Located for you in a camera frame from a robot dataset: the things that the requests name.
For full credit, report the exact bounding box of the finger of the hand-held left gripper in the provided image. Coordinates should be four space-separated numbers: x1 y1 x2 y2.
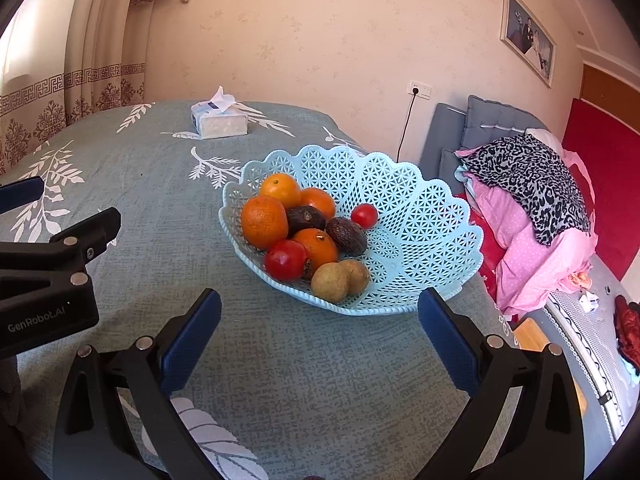
0 176 45 221
0 207 122 307

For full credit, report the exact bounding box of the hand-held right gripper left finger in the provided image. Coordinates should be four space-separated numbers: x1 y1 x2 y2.
52 288 226 480

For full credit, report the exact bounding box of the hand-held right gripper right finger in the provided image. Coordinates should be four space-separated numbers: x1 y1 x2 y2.
415 288 586 480

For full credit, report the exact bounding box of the light blue lattice basket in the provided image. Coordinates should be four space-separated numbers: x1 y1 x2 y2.
218 144 485 317

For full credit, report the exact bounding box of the tan brown round fruit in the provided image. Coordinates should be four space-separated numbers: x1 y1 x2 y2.
340 259 371 295
310 261 351 304

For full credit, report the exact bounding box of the large red tomato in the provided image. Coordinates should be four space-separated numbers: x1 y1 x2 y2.
263 239 309 282

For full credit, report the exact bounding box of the large dimpled orange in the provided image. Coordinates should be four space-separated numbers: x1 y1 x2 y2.
241 195 290 251

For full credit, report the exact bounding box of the dark brown avocado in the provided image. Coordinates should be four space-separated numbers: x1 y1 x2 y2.
325 217 368 257
286 205 327 236

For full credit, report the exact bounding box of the small red tomato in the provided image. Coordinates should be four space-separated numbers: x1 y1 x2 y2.
350 203 379 230

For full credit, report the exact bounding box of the yellow-orange smooth orange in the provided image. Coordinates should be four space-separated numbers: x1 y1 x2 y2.
259 172 302 209

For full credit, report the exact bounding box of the red blanket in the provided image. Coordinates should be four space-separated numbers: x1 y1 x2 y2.
467 207 506 306

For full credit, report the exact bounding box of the pink blanket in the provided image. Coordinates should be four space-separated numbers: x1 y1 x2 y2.
462 140 599 316

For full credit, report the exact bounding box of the leaf print bed sheet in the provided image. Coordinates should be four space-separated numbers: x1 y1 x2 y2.
0 100 521 480

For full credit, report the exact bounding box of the beige maroon patterned curtain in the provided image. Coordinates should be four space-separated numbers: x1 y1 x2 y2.
0 0 151 176

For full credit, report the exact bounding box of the white mesh cover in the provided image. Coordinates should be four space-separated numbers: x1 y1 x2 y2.
542 287 640 446

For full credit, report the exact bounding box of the leopard print cloth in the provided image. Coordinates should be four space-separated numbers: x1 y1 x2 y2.
455 133 592 247

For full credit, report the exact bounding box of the red cloth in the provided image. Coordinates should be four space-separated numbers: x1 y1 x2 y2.
614 294 640 373

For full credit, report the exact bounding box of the blue white tissue box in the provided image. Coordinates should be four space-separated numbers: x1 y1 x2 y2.
190 86 249 140

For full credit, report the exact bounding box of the grey cushion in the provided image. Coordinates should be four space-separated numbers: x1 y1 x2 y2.
419 102 468 196
465 94 548 148

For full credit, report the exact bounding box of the white pillow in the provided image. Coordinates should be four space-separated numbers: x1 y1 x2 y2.
524 128 563 153

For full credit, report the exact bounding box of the red headboard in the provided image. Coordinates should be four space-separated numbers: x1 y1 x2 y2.
562 98 640 283

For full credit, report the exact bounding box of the orange wooden door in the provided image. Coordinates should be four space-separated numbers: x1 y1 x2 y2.
580 63 640 131

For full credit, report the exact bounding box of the black power cable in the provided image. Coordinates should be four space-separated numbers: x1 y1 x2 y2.
396 92 418 162

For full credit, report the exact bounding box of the framed wall photo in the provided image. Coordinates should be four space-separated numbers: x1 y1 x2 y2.
500 0 558 89

